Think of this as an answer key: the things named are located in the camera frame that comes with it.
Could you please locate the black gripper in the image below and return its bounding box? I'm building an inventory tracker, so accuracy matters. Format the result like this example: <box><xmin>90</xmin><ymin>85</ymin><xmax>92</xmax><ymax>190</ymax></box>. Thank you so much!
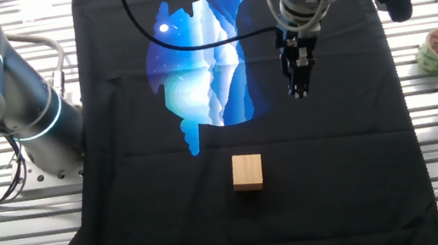
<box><xmin>272</xmin><ymin>18</ymin><xmax>327</xmax><ymax>100</ymax></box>

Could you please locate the small wooden block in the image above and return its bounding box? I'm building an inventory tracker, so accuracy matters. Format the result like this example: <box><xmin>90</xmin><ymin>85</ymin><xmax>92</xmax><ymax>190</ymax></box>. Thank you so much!
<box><xmin>228</xmin><ymin>151</ymin><xmax>267</xmax><ymax>195</ymax></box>

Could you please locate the black cloth with blue print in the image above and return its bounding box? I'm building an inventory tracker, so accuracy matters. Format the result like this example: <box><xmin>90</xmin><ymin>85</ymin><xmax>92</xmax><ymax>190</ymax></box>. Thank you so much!
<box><xmin>9</xmin><ymin>0</ymin><xmax>438</xmax><ymax>245</ymax></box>

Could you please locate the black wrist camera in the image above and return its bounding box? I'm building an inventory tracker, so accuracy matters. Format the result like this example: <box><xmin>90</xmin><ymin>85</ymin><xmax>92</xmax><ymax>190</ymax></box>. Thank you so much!
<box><xmin>376</xmin><ymin>0</ymin><xmax>416</xmax><ymax>26</ymax></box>

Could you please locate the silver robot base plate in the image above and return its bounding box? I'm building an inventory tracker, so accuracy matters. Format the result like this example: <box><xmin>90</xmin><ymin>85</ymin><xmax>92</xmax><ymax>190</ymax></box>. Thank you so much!
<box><xmin>7</xmin><ymin>135</ymin><xmax>88</xmax><ymax>199</ymax></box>

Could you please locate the grey base cable with connector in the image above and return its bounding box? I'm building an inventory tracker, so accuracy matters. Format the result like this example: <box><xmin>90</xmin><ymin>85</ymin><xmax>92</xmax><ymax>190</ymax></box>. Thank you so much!
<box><xmin>7</xmin><ymin>26</ymin><xmax>71</xmax><ymax>105</ymax></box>

